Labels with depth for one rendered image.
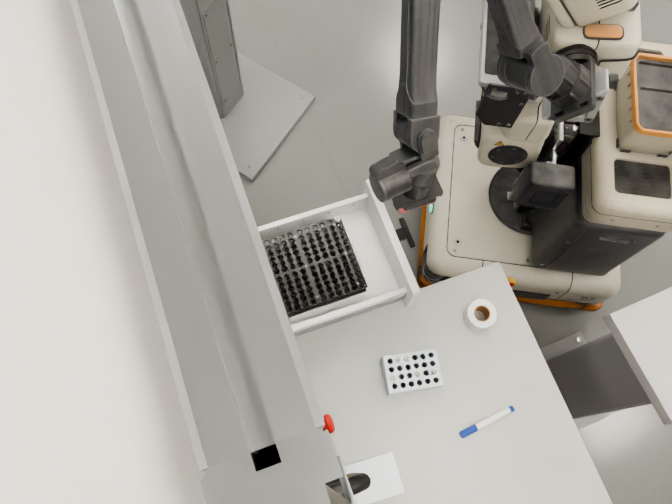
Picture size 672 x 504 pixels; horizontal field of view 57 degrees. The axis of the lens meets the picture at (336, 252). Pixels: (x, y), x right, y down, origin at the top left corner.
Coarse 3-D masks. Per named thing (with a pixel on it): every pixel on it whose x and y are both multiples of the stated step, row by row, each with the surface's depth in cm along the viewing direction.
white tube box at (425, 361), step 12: (384, 360) 139; (420, 360) 140; (432, 360) 140; (384, 372) 140; (396, 372) 138; (408, 372) 138; (396, 384) 138; (408, 384) 138; (420, 384) 140; (432, 384) 138
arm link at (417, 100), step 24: (408, 0) 97; (432, 0) 97; (408, 24) 99; (432, 24) 99; (408, 48) 101; (432, 48) 101; (408, 72) 103; (432, 72) 103; (408, 96) 104; (432, 96) 105; (408, 120) 106; (432, 120) 106; (408, 144) 108
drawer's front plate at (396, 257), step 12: (372, 192) 139; (372, 204) 141; (372, 216) 145; (384, 216) 137; (384, 228) 137; (384, 240) 141; (396, 240) 135; (396, 252) 134; (396, 264) 137; (408, 264) 133; (396, 276) 140; (408, 276) 132; (408, 288) 133; (408, 300) 137
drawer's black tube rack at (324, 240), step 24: (264, 240) 137; (288, 240) 137; (312, 240) 140; (336, 240) 140; (288, 264) 135; (312, 264) 135; (336, 264) 136; (288, 288) 133; (312, 288) 133; (336, 288) 137; (288, 312) 131
